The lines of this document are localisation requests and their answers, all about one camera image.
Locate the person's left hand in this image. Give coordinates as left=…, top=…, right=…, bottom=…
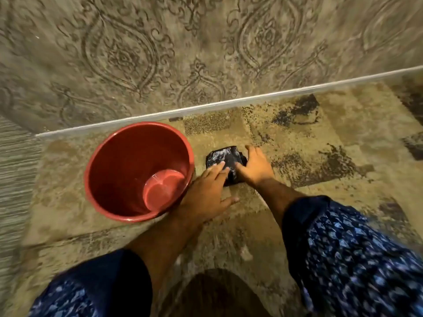
left=173, top=161, right=240, bottom=229

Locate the person's right hand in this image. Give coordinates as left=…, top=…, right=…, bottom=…
left=235, top=145, right=275, bottom=189

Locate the black plastic bag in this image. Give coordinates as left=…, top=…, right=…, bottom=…
left=205, top=145, right=249, bottom=187

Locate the red plastic bucket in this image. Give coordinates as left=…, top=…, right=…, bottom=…
left=84, top=122, right=196, bottom=223

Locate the person's left forearm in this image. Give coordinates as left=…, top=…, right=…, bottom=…
left=125, top=211, right=203, bottom=304

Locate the person's right forearm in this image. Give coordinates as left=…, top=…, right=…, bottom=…
left=252, top=176, right=308, bottom=230

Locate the beige patterned rug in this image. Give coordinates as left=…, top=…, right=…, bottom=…
left=6, top=71, right=423, bottom=317

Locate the dark blue patterned shirt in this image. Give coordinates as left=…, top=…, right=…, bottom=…
left=29, top=194, right=423, bottom=317

